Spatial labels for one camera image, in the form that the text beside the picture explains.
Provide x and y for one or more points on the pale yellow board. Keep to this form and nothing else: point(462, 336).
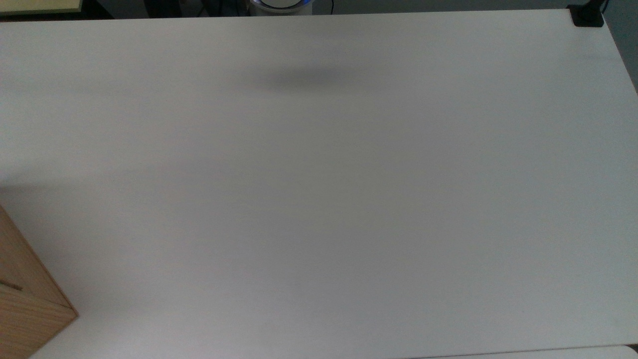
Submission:
point(37, 5)

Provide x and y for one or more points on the wooden drawer cabinet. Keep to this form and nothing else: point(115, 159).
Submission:
point(25, 299)

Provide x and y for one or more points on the black table clamp mount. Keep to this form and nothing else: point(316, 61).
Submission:
point(587, 16)

